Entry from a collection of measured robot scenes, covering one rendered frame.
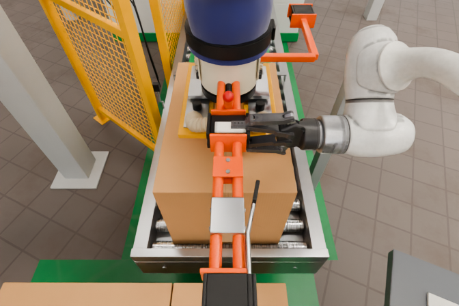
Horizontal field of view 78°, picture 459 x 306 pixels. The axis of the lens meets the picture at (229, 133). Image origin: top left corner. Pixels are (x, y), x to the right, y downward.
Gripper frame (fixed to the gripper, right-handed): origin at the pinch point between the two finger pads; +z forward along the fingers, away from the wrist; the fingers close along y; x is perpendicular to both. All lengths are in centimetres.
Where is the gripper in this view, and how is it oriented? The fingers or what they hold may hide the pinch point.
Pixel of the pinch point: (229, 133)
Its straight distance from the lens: 65.7
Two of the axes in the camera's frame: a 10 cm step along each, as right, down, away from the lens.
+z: -10.0, -0.1, 0.0
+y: 0.0, 6.5, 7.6
